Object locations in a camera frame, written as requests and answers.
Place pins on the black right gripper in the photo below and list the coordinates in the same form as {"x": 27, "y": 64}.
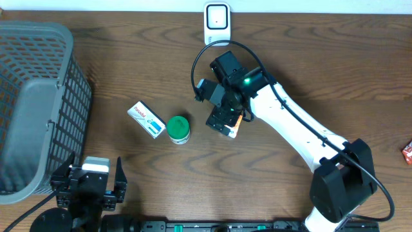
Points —
{"x": 228, "y": 118}

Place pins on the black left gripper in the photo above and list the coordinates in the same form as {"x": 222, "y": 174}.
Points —
{"x": 58, "y": 178}

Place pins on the small orange carton box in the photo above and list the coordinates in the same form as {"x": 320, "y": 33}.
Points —
{"x": 235, "y": 129}

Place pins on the green lid jar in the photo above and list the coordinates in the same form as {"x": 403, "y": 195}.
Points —
{"x": 178, "y": 130}

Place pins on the white Panadol box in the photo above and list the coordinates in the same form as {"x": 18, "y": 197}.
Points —
{"x": 147, "y": 118}

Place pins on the red Top chocolate bar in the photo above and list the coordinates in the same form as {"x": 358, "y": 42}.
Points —
{"x": 407, "y": 153}

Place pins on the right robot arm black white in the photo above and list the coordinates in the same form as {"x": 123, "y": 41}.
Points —
{"x": 343, "y": 172}

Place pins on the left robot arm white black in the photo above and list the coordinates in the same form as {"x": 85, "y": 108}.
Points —
{"x": 82, "y": 218}

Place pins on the white barcode scanner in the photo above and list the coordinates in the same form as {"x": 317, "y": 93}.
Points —
{"x": 217, "y": 22}

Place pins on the grey plastic basket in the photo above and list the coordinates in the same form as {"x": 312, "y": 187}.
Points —
{"x": 45, "y": 105}

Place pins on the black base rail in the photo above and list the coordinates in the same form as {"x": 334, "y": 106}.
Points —
{"x": 280, "y": 225}

